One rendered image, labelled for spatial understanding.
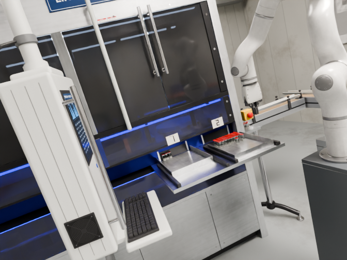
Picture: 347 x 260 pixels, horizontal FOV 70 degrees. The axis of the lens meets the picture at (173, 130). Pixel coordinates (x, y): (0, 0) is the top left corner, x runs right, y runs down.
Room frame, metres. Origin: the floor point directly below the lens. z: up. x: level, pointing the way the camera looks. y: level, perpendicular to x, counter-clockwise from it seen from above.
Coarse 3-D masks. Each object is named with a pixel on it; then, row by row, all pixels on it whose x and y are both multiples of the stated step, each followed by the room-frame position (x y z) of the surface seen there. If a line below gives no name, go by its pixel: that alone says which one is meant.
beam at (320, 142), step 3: (318, 138) 2.00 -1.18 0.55; (321, 138) 1.99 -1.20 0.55; (324, 138) 1.97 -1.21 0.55; (318, 141) 1.98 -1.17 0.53; (321, 141) 1.95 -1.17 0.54; (324, 141) 1.92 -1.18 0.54; (318, 144) 1.99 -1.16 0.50; (321, 144) 1.96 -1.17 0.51; (324, 144) 1.93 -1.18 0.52; (318, 147) 1.99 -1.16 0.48; (321, 147) 1.96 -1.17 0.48
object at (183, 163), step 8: (184, 152) 1.66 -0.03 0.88; (192, 152) 1.61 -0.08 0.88; (200, 152) 1.51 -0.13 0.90; (168, 160) 1.58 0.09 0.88; (176, 160) 1.54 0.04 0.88; (184, 160) 1.49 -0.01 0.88; (192, 160) 1.46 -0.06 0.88; (200, 160) 1.33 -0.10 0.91; (208, 160) 1.34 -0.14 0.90; (168, 168) 1.44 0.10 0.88; (176, 168) 1.40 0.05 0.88; (184, 168) 1.30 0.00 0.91; (192, 168) 1.31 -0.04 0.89; (176, 176) 1.29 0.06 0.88
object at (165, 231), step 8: (152, 192) 1.34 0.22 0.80; (152, 200) 1.24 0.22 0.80; (152, 208) 1.16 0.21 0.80; (160, 208) 1.13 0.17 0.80; (160, 216) 1.06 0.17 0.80; (160, 224) 1.00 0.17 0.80; (168, 224) 0.98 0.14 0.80; (120, 232) 1.04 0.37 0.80; (160, 232) 0.94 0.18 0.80; (168, 232) 0.93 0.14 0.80; (120, 240) 0.98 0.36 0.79; (136, 240) 0.93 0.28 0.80; (144, 240) 0.92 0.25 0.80; (152, 240) 0.92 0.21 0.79; (128, 248) 0.90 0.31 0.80; (136, 248) 0.91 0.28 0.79
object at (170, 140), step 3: (171, 135) 1.57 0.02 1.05; (174, 135) 1.57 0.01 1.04; (177, 135) 1.58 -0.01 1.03; (168, 138) 1.56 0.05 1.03; (171, 138) 1.56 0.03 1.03; (177, 138) 1.57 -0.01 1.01; (168, 141) 1.56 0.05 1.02; (171, 141) 1.56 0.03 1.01; (174, 141) 1.57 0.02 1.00; (177, 141) 1.57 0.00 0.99; (168, 144) 1.56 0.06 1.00
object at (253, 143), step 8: (248, 136) 1.56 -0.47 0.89; (256, 136) 1.48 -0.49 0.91; (208, 144) 1.58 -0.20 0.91; (232, 144) 1.53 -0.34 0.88; (240, 144) 1.49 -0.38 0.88; (248, 144) 1.45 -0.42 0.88; (256, 144) 1.41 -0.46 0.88; (264, 144) 1.32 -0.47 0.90; (272, 144) 1.33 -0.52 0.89; (224, 152) 1.38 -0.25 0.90; (232, 152) 1.40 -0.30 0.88; (240, 152) 1.28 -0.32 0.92; (248, 152) 1.29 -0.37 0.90
